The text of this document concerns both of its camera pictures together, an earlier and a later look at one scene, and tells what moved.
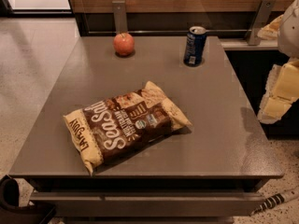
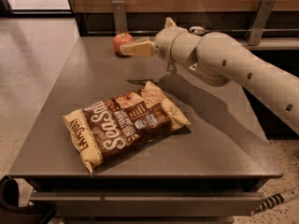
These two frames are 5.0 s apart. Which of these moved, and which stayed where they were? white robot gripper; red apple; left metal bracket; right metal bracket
Moved: white robot gripper
Stayed: red apple; left metal bracket; right metal bracket
